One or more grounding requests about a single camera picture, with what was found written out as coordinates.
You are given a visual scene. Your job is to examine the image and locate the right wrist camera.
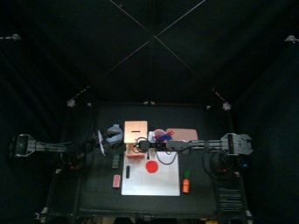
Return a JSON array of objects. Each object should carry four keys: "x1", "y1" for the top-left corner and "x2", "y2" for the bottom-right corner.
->
[{"x1": 136, "y1": 139, "x2": 152, "y2": 151}]

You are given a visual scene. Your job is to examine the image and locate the red plastic cup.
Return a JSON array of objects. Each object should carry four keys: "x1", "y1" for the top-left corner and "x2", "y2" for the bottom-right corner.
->
[{"x1": 152, "y1": 129, "x2": 175, "y2": 144}]

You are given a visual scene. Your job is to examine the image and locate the black printed label panel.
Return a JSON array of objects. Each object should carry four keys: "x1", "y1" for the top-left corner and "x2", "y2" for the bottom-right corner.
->
[{"x1": 215, "y1": 171, "x2": 245, "y2": 218}]

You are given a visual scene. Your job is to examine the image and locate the pink wooden board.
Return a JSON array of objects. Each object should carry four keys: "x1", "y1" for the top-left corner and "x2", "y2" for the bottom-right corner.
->
[{"x1": 164, "y1": 128, "x2": 200, "y2": 143}]

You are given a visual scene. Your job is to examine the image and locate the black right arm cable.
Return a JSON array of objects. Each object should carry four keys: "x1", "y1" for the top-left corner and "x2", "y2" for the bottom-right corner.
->
[{"x1": 155, "y1": 148, "x2": 180, "y2": 166}]

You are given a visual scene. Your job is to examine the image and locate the diagonal brace wire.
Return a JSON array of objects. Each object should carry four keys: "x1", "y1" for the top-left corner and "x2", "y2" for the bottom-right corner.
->
[
  {"x1": 107, "y1": 0, "x2": 227, "y2": 103},
  {"x1": 69, "y1": 0, "x2": 207, "y2": 102}
]

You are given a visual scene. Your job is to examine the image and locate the pink toy block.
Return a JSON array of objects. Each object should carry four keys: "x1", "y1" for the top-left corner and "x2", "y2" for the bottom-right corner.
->
[{"x1": 112, "y1": 173, "x2": 121, "y2": 189}]

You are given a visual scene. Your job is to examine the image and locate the red dough disc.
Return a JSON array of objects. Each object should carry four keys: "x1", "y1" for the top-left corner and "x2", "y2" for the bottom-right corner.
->
[{"x1": 144, "y1": 160, "x2": 160, "y2": 174}]

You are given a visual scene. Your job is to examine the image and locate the orange toy piece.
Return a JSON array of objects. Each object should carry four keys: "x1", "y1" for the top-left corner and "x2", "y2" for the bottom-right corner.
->
[{"x1": 181, "y1": 178, "x2": 192, "y2": 194}]

